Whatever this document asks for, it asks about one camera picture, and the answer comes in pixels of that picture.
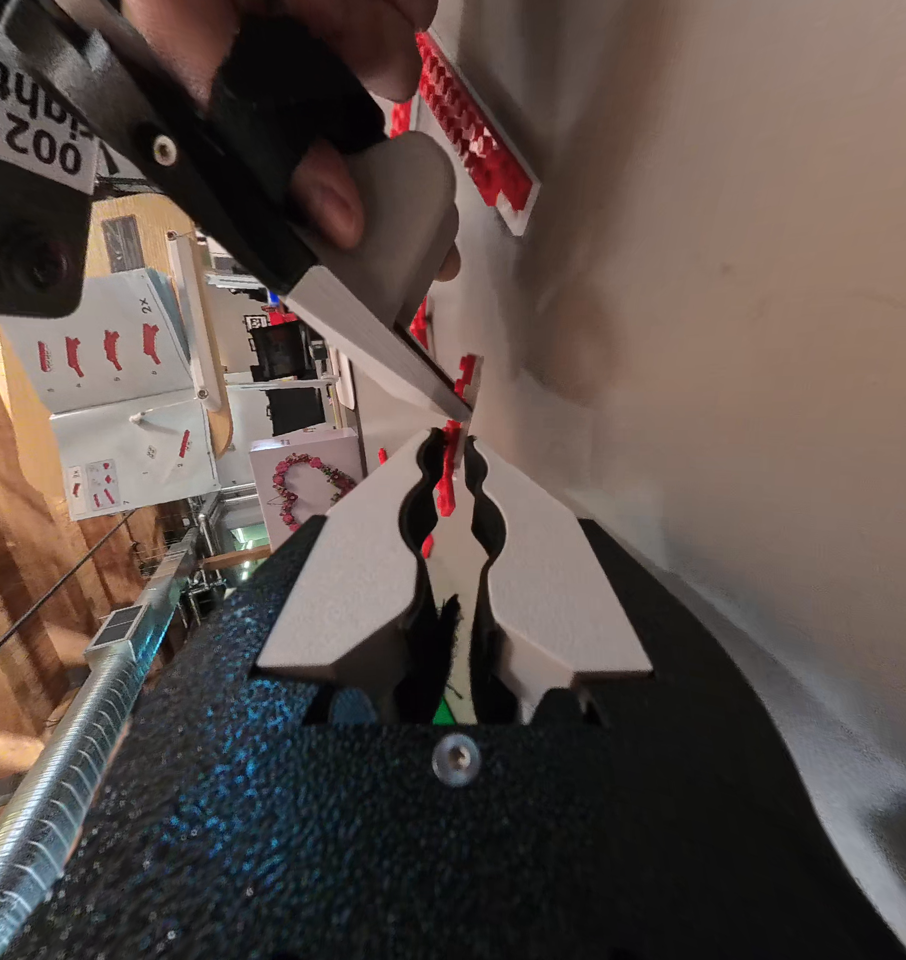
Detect white book stand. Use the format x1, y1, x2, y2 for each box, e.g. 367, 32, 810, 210
129, 231, 230, 430

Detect long red lego strip assembly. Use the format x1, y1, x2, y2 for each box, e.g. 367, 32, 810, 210
414, 30, 541, 237

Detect black device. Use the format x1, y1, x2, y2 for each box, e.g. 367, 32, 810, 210
249, 315, 330, 385

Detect lego box with heart picture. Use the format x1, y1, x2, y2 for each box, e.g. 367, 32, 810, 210
249, 429, 365, 552

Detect lego instruction booklet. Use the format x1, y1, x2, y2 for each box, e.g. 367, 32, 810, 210
0, 268, 223, 524

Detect ribbed metal duct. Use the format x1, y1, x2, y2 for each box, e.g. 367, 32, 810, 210
0, 525, 202, 935

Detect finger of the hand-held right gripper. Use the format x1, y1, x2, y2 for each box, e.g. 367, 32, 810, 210
282, 258, 475, 423

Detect small grey box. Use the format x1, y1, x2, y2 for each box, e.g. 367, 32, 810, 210
84, 606, 140, 663

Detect red and white lego assembly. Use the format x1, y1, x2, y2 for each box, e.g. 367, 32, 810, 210
432, 352, 485, 519

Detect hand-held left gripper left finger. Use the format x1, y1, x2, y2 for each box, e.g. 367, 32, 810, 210
256, 427, 433, 725

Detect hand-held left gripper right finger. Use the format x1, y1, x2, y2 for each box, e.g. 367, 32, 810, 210
464, 435, 655, 725

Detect person's right hand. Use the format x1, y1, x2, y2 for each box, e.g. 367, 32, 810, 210
119, 0, 463, 285

